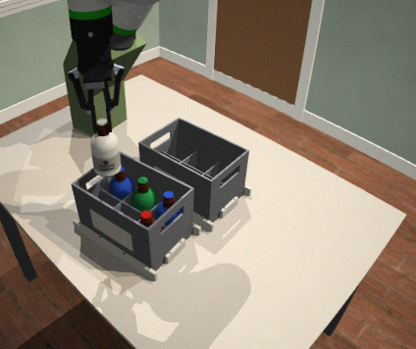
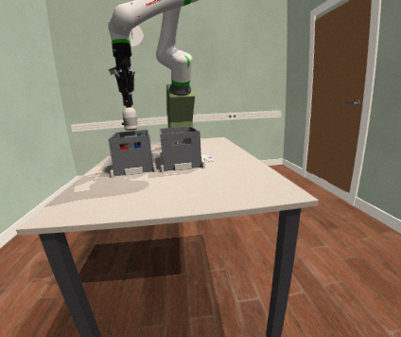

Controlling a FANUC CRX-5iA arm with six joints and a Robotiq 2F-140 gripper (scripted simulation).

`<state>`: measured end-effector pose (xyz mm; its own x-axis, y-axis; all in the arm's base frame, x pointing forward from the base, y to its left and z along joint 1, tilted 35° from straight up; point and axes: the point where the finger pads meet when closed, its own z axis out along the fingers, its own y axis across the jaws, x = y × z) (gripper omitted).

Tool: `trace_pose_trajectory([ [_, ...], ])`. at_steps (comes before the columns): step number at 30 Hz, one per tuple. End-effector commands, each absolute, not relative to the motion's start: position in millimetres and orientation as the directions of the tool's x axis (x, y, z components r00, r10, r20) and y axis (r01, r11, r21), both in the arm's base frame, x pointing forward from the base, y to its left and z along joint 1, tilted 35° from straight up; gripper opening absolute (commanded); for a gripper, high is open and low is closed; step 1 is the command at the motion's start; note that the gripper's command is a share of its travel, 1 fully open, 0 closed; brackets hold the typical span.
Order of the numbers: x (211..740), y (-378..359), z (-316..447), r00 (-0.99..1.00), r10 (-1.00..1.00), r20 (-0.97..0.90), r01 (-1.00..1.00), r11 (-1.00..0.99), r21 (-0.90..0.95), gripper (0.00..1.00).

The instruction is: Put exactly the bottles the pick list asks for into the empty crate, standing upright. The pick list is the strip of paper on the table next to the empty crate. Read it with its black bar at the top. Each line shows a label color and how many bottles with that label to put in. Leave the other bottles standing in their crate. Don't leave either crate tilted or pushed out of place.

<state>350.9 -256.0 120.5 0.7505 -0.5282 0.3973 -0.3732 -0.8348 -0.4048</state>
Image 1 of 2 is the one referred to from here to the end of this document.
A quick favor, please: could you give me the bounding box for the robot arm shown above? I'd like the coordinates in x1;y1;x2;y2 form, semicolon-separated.
67;0;160;89

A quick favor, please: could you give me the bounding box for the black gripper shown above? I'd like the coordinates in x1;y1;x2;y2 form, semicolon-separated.
69;39;124;133

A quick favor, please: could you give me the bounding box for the grey divided crate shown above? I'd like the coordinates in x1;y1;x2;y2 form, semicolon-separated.
76;155;194;272
141;121;249;223

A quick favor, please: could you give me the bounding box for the red bottle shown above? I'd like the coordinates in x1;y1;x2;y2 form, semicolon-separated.
139;211;155;227

